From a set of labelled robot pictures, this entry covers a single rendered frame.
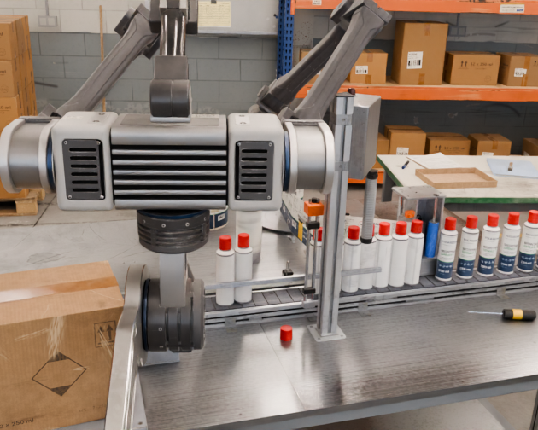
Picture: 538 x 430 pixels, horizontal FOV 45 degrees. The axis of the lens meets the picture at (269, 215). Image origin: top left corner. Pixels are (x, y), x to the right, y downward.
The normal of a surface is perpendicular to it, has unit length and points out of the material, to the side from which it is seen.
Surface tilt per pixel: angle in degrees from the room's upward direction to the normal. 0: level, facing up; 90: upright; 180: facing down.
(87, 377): 90
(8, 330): 90
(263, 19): 90
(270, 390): 0
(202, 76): 90
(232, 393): 0
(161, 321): 72
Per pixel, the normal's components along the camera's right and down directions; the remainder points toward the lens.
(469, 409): 0.03, -0.94
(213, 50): 0.07, 0.35
